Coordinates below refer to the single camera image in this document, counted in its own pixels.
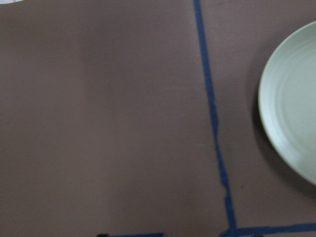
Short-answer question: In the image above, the light green plate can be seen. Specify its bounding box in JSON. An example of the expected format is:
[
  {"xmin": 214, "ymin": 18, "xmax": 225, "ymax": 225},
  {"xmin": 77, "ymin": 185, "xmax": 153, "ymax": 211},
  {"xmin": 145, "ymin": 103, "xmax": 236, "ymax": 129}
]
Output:
[{"xmin": 258, "ymin": 22, "xmax": 316, "ymax": 184}]

